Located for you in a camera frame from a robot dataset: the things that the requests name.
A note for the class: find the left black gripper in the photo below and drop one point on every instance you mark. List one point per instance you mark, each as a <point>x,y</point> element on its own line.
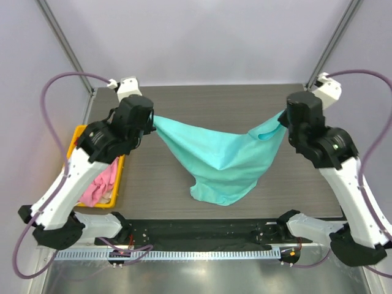
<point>149,127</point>

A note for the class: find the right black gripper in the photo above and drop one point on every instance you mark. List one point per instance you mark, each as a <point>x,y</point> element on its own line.
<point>283,119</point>

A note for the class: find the teal t shirt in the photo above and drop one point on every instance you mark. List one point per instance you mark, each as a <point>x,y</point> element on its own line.
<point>225,166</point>

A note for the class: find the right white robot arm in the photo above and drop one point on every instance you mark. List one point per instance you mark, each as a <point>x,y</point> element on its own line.
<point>360,241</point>

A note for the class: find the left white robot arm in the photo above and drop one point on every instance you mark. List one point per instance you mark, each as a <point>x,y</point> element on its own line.
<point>56,224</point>

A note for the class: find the yellow plastic bin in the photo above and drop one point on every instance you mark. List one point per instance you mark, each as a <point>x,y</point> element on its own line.
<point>115,188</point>

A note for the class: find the light pink t shirt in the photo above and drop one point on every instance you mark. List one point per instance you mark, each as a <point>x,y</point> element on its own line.
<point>102,184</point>

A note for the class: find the cream white t shirt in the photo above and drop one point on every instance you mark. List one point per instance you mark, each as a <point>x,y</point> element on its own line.
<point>105,198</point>

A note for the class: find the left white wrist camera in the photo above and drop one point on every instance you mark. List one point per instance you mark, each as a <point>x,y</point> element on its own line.
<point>125,87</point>

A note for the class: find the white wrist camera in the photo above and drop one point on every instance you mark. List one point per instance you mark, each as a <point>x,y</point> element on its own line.
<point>327,90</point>
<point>125,87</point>

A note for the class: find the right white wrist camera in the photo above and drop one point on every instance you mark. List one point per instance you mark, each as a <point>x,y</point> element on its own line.
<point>327,90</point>

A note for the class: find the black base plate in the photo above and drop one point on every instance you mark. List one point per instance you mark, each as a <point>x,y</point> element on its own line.
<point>258,231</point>

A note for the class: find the perforated metal cable rail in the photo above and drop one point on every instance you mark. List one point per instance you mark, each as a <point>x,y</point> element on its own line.
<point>111,255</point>

